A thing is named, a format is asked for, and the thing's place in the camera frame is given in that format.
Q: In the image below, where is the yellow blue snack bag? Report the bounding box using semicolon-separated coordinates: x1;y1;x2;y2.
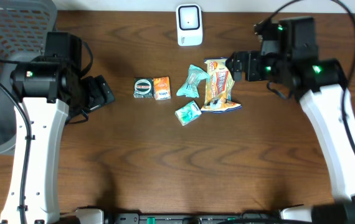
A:
201;58;242;113

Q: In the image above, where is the orange juice carton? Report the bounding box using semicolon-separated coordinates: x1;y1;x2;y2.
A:
153;77;171;100

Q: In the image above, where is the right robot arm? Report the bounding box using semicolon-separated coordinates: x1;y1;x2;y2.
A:
225;51;355;223

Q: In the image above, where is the white barcode scanner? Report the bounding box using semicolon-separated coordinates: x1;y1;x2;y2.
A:
176;4;204;47

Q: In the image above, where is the green tissue pack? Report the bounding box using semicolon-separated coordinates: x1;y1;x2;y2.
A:
175;101;202;126

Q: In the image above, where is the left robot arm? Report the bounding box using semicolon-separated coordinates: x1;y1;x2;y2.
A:
0;62;115;223

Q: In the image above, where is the grey plastic mesh basket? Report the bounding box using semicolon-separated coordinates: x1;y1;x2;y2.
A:
0;0;57;154

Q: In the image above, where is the teal candy wrapper bag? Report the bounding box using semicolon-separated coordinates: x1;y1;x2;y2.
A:
176;65;209;98

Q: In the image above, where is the round black lidded cup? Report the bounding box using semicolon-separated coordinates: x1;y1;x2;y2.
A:
133;78;154;98

